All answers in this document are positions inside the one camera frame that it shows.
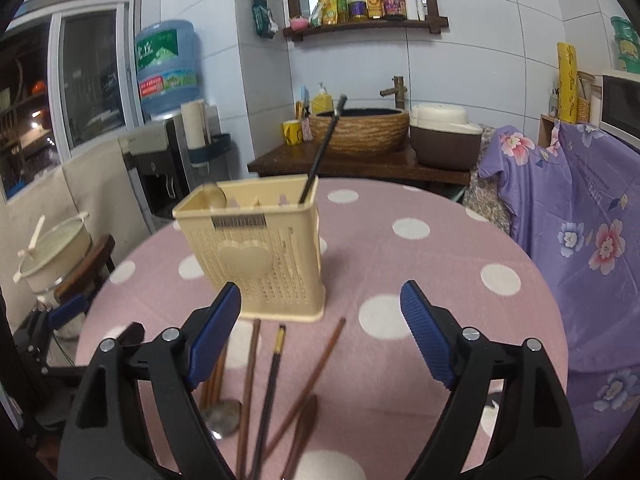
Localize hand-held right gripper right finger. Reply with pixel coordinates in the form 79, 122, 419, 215
399, 280, 584, 480

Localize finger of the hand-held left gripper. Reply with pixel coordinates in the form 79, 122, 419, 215
47, 294, 90, 331

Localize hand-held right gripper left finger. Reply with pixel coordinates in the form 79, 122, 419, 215
59, 281, 243, 480

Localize brown wooden chopstick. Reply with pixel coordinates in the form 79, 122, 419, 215
210, 345, 228, 407
261, 316, 347, 458
199, 370, 215, 409
236, 319, 262, 480

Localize black chopstick with gold band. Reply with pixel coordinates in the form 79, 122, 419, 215
248, 324, 287, 480

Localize beige plastic utensil holder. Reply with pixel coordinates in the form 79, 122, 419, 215
172, 174, 326, 323

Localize dark wooden spoon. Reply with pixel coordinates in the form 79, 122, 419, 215
280, 394, 319, 480

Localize brown wooden stool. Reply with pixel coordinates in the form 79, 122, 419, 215
54, 233, 117, 307

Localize cream pot with lid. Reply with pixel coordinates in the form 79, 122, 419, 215
13, 211, 94, 294

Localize pink polka dot tablecloth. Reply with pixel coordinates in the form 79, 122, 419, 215
75, 176, 571, 480

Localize metal spoon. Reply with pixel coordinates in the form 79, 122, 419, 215
201, 399, 243, 440

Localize beige spoon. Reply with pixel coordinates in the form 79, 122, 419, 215
202, 182, 228, 209

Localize brown patterned cloth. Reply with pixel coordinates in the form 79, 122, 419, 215
462, 125, 512, 237

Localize grey water dispenser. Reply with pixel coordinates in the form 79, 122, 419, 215
119, 114, 236, 235

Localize dark wooden counter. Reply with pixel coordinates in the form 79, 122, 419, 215
247, 141, 474, 187

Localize teal cup holder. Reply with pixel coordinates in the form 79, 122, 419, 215
186, 133, 234, 167

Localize purple floral cloth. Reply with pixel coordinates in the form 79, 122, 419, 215
476, 122, 640, 461

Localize brown and white rice cooker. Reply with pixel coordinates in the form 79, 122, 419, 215
408, 103, 484, 171

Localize woven pattern sink basin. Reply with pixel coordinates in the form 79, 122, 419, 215
308, 106, 411, 157

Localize stack of paper cups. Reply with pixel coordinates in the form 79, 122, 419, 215
180, 100, 212, 152

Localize yellow mug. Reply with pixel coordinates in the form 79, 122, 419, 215
282, 118, 305, 147

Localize small wooden box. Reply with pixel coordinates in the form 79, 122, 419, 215
538, 113, 560, 149

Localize bamboo style faucet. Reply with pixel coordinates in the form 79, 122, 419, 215
379, 75, 409, 110

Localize yellow soap pump bottle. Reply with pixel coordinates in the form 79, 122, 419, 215
310, 82, 335, 116

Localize blue water jug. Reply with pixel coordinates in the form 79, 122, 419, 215
134, 19, 202, 117

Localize yellow wrap roll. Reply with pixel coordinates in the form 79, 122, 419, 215
557, 41, 580, 125

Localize white microwave oven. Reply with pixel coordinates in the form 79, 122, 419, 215
599, 68, 640, 154

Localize wooden framed mirror shelf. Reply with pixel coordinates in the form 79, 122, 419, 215
276, 0, 450, 42

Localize green hanging packet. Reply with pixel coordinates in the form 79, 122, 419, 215
251, 0, 279, 40

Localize yellow seasoning packets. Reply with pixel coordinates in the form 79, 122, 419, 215
309, 0, 337, 27

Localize beige wall cloth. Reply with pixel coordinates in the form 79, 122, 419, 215
0, 134, 153, 321

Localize black long utensil handle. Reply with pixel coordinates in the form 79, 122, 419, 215
298, 94, 349, 205

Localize window with metal frame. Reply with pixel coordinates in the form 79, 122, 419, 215
0, 0, 146, 203

